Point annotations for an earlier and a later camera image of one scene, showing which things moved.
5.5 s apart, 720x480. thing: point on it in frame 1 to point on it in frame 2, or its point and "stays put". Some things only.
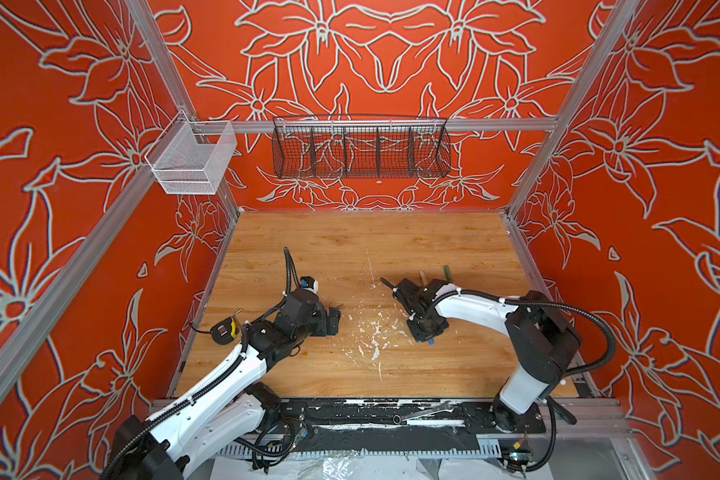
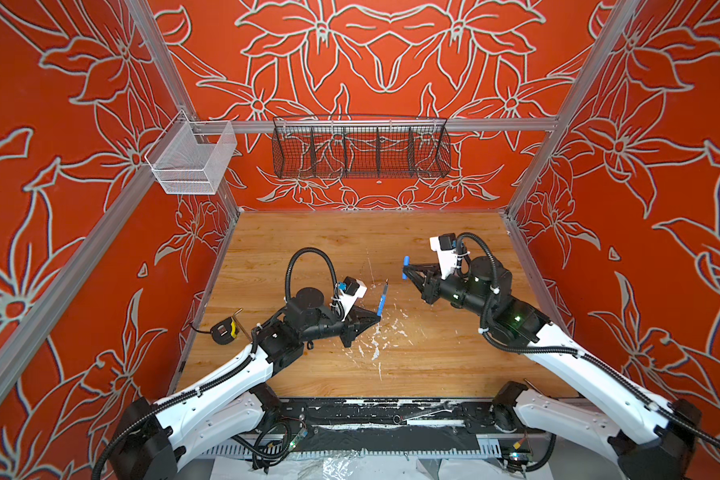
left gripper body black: [318, 324] to [346, 330]
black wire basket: [361, 147] stays put
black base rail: [295, 416] stays put
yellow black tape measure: [224, 331] stays put
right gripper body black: [422, 331] to [453, 290]
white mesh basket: [185, 167] stays put
